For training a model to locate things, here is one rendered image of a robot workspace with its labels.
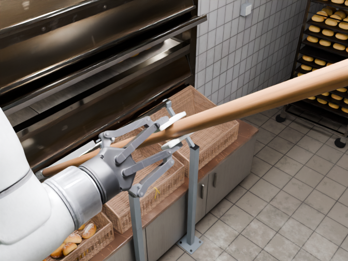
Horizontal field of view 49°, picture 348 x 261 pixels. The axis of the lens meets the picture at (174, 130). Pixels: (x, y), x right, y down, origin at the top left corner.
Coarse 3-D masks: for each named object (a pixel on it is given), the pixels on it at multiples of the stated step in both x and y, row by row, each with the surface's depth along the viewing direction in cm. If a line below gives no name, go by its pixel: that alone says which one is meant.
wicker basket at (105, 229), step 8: (96, 216) 217; (104, 216) 208; (88, 224) 223; (96, 224) 223; (104, 224) 214; (80, 232) 218; (96, 232) 219; (104, 232) 206; (112, 232) 211; (88, 240) 198; (96, 240) 203; (104, 240) 210; (112, 240) 215; (80, 248) 195; (88, 248) 200; (96, 248) 206; (48, 256) 206; (64, 256) 207; (72, 256) 194; (88, 256) 204
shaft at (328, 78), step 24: (312, 72) 47; (336, 72) 44; (264, 96) 53; (288, 96) 50; (312, 96) 48; (192, 120) 67; (216, 120) 62; (120, 144) 91; (144, 144) 82; (48, 168) 142
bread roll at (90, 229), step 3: (87, 225) 216; (90, 225) 215; (93, 225) 216; (84, 228) 215; (87, 228) 214; (90, 228) 214; (93, 228) 215; (84, 231) 213; (87, 231) 213; (90, 231) 213; (93, 231) 215; (84, 234) 212; (87, 234) 213; (90, 234) 213; (93, 234) 215; (84, 237) 213; (87, 237) 213; (90, 237) 215
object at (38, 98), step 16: (192, 16) 255; (160, 32) 235; (176, 32) 232; (112, 48) 222; (144, 48) 217; (80, 64) 207; (112, 64) 204; (48, 80) 193; (80, 80) 192; (0, 96) 184; (16, 96) 181
